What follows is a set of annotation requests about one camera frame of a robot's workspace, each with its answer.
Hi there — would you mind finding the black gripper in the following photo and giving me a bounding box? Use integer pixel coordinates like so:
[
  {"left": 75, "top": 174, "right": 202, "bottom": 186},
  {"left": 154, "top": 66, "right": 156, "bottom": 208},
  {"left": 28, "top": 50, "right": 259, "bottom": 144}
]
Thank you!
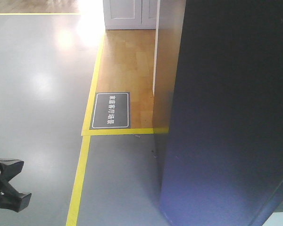
[{"left": 0, "top": 158, "right": 32, "bottom": 212}]

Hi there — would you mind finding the dark fridge body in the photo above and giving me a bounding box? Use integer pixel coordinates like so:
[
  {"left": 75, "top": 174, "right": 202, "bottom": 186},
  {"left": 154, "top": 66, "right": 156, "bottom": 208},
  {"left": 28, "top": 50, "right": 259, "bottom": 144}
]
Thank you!
[{"left": 153, "top": 0, "right": 283, "bottom": 226}]

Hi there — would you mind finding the dark floor sign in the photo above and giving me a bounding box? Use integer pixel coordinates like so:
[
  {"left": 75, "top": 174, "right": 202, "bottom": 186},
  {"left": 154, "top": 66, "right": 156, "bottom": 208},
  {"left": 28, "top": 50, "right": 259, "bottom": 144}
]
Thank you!
[{"left": 90, "top": 92, "right": 131, "bottom": 129}]

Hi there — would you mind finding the white panelled cabinet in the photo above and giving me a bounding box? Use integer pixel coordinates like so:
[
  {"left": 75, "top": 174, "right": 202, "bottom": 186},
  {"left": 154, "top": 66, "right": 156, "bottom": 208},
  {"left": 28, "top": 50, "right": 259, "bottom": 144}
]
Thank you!
[{"left": 103, "top": 0, "right": 158, "bottom": 30}]

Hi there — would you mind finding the grey appliance at right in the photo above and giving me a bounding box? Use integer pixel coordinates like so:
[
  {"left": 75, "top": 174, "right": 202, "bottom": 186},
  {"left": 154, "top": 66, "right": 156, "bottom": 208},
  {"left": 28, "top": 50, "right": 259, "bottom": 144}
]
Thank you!
[{"left": 259, "top": 181, "right": 283, "bottom": 226}]

